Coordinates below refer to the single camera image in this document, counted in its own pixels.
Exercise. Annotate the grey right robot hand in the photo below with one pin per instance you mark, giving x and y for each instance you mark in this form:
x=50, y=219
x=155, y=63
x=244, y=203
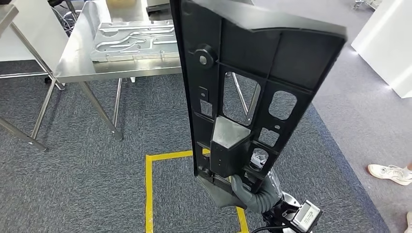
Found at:
x=260, y=202

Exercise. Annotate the long black plastic part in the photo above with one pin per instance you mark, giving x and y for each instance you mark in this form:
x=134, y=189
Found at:
x=199, y=106

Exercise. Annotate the stainless steel workbench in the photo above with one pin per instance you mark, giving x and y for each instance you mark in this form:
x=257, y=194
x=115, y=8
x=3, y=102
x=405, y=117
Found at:
x=80, y=58

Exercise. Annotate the person's foot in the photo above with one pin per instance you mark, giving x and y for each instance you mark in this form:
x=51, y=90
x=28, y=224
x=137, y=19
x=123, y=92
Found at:
x=409, y=223
x=386, y=173

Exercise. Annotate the white cabinet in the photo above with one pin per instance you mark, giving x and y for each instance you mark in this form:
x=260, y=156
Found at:
x=386, y=41

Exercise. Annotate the stamped grey metal plate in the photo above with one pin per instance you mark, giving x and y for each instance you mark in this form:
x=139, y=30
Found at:
x=128, y=41

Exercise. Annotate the flat black tray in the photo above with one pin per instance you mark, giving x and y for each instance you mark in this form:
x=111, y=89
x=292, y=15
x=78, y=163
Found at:
x=157, y=8

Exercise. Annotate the stainless steel side table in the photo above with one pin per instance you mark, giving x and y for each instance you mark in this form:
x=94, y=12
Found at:
x=5, y=17

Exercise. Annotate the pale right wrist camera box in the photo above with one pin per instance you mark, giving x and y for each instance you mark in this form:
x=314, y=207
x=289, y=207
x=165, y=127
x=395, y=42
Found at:
x=305, y=215

